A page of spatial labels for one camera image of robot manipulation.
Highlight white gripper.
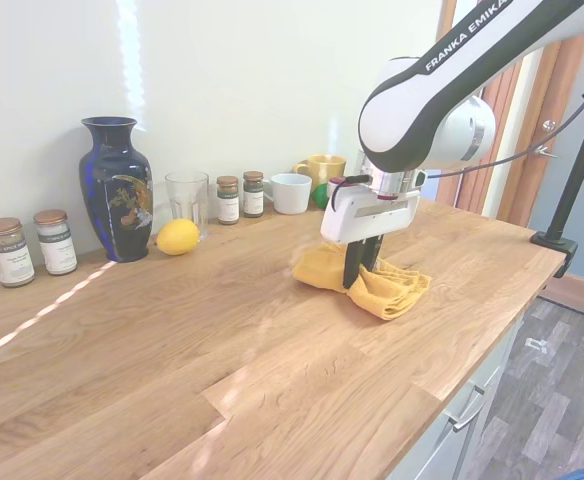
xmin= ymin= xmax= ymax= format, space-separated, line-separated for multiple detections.
xmin=319 ymin=185 xmax=422 ymax=293

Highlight yellow terry cloth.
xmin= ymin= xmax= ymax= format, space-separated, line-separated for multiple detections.
xmin=291 ymin=242 xmax=432 ymax=322

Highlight green lime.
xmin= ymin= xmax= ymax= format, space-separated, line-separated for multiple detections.
xmin=310 ymin=182 xmax=331 ymax=210

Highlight white ceramic mug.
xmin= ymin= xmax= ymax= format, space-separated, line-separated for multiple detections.
xmin=261 ymin=172 xmax=313 ymax=215

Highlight yellow ceramic mug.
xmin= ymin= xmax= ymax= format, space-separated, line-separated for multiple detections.
xmin=292 ymin=154 xmax=348 ymax=194

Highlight spice jar tan contents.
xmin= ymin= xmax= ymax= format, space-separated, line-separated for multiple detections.
xmin=216 ymin=175 xmax=241 ymax=226

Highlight white kitchen cabinet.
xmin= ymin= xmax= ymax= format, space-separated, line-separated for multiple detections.
xmin=385 ymin=297 xmax=529 ymax=480

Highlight clear faceted drinking glass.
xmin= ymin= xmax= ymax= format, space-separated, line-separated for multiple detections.
xmin=164 ymin=170 xmax=210 ymax=244

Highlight yellow lemon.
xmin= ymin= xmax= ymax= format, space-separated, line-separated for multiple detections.
xmin=154 ymin=218 xmax=202 ymax=257

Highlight dark blue painted vase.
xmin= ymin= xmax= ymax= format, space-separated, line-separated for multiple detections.
xmin=78 ymin=116 xmax=152 ymax=264

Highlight spice jar white contents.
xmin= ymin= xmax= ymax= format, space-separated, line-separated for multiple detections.
xmin=33 ymin=209 xmax=79 ymax=276

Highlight spice jar brown contents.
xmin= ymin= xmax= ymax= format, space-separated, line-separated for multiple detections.
xmin=0 ymin=217 xmax=37 ymax=289

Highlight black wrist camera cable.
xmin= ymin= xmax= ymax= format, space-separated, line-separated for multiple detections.
xmin=425 ymin=69 xmax=584 ymax=180

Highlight brushed metal drawer handle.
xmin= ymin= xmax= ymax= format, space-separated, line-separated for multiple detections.
xmin=448 ymin=383 xmax=487 ymax=432

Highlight wooden door frame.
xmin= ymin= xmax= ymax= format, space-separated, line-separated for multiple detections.
xmin=434 ymin=0 xmax=584 ymax=227

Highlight black camera clamp stand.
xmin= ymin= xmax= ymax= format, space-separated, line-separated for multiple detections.
xmin=530 ymin=64 xmax=584 ymax=280

